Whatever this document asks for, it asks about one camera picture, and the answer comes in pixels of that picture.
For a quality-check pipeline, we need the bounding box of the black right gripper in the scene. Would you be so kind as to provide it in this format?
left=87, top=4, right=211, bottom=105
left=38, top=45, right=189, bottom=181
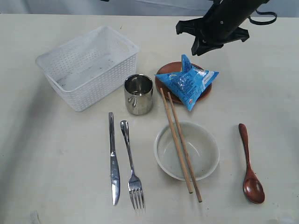
left=176, top=9, right=249, bottom=56

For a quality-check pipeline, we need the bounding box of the blue snack bag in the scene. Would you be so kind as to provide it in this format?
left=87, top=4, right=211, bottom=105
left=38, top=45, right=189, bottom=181
left=156, top=54, right=219, bottom=111

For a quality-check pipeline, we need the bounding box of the stainless steel cup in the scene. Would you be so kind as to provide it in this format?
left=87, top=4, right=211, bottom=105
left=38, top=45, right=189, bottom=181
left=124, top=74, right=153, bottom=115

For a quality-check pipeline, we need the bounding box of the wooden chopstick back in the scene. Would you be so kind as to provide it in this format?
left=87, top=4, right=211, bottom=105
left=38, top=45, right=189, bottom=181
left=167, top=92, right=202, bottom=203

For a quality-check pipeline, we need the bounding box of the white ceramic bowl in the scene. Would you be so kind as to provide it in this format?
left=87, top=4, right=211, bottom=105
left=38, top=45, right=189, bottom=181
left=154, top=121, right=220, bottom=181

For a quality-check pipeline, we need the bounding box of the wooden handled metal scoop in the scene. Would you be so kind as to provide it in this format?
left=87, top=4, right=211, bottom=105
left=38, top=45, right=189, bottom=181
left=238, top=123, right=265, bottom=204

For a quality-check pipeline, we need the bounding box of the silver table knife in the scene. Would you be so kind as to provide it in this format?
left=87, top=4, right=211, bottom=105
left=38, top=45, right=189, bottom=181
left=108, top=112, right=121, bottom=206

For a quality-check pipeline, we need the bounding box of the silver fork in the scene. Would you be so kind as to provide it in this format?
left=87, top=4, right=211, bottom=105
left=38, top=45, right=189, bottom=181
left=120, top=120, right=145, bottom=209

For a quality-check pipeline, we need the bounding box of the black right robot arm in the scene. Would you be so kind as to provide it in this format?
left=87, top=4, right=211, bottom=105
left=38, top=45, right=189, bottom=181
left=176, top=0, right=277, bottom=56

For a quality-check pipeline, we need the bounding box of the white perforated plastic basket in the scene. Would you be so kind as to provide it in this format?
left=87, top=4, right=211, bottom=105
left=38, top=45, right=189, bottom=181
left=36, top=26, right=139, bottom=112

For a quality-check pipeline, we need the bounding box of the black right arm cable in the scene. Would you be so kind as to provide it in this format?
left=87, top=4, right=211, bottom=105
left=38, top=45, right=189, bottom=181
left=248, top=9, right=278, bottom=26

